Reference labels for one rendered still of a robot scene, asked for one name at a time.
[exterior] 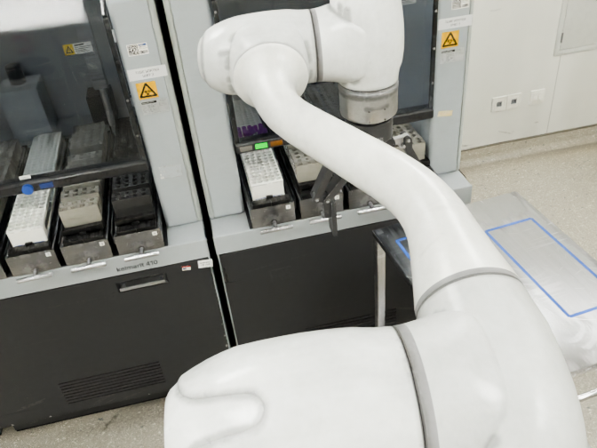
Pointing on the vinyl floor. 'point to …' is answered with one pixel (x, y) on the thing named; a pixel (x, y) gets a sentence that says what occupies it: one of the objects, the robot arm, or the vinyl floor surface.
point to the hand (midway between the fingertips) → (370, 218)
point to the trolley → (561, 288)
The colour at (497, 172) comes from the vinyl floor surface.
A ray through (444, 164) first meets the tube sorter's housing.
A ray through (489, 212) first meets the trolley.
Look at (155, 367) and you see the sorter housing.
